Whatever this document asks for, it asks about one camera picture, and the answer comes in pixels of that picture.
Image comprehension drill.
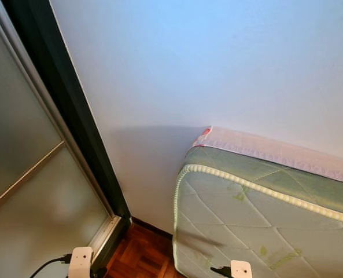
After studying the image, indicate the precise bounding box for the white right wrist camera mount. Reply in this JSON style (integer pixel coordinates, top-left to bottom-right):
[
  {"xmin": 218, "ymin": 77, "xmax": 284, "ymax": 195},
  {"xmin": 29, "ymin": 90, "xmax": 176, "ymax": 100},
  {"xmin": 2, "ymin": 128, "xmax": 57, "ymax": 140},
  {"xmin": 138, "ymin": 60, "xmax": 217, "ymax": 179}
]
[{"xmin": 230, "ymin": 261, "xmax": 253, "ymax": 278}]

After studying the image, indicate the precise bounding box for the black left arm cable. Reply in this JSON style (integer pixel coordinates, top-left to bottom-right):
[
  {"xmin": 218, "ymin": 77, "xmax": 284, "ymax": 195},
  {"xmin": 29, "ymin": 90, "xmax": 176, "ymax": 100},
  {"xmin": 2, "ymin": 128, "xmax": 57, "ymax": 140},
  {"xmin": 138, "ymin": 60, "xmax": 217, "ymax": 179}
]
[{"xmin": 29, "ymin": 254, "xmax": 73, "ymax": 278}]

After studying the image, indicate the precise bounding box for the frosted glass sliding door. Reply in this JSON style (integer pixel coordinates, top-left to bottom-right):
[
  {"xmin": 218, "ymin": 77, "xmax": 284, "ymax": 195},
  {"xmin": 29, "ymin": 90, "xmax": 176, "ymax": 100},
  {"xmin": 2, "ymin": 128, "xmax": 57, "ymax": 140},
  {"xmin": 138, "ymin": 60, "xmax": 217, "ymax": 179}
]
[{"xmin": 0, "ymin": 0, "xmax": 121, "ymax": 278}]

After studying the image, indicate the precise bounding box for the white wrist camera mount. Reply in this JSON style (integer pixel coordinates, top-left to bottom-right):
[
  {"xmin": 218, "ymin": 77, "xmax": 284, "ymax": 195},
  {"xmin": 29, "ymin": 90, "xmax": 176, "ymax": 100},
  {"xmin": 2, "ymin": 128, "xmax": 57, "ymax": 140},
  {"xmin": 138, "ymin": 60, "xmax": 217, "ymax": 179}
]
[
  {"xmin": 230, "ymin": 261, "xmax": 253, "ymax": 278},
  {"xmin": 68, "ymin": 247, "xmax": 93, "ymax": 278}
]

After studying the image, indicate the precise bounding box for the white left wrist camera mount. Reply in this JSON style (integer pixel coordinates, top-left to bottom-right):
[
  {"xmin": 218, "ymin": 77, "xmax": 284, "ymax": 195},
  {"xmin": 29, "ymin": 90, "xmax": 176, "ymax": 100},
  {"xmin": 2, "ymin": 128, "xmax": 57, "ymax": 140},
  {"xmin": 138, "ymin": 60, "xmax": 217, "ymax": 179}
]
[{"xmin": 68, "ymin": 247, "xmax": 93, "ymax": 278}]

